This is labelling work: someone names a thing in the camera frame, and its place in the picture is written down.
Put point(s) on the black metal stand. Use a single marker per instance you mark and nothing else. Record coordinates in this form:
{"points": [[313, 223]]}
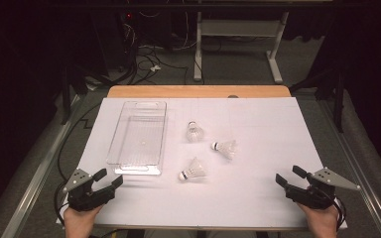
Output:
{"points": [[66, 99], [339, 105]]}

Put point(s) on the dark curtain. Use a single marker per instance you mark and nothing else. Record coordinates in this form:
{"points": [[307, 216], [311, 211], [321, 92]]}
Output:
{"points": [[373, 66], [13, 66]]}

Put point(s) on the black computer case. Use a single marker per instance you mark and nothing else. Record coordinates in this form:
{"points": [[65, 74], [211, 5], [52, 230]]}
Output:
{"points": [[125, 39]]}

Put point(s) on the white plug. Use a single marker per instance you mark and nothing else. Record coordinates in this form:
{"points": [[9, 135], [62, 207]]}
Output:
{"points": [[155, 68]]}

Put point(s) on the dark round table grommet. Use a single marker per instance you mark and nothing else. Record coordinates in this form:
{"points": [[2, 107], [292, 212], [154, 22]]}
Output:
{"points": [[233, 96]]}

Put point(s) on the white metal desk frame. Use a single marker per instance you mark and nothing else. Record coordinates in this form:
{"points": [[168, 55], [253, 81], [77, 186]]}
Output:
{"points": [[241, 28]]}

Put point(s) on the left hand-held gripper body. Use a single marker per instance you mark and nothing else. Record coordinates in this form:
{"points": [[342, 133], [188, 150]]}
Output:
{"points": [[86, 196]]}

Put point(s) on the aluminium rail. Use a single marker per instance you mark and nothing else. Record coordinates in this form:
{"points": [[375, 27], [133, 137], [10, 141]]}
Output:
{"points": [[38, 178], [367, 185]]}

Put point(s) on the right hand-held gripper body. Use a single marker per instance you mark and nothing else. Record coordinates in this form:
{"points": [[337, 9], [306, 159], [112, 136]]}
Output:
{"points": [[314, 195]]}

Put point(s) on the person's left hand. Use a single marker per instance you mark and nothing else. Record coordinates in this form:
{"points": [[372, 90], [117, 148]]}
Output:
{"points": [[79, 222]]}

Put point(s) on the wooden table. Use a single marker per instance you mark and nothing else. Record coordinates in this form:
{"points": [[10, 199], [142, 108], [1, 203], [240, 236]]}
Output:
{"points": [[198, 91]]}

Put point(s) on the white shuttlecock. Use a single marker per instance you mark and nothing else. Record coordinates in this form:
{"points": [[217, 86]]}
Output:
{"points": [[226, 148], [194, 170], [194, 133]]}

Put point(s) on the clear plastic tray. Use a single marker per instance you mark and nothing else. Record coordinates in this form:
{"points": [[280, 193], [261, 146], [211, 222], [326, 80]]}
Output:
{"points": [[139, 132]]}

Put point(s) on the person's right hand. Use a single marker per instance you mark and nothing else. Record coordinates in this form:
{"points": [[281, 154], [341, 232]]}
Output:
{"points": [[321, 222]]}

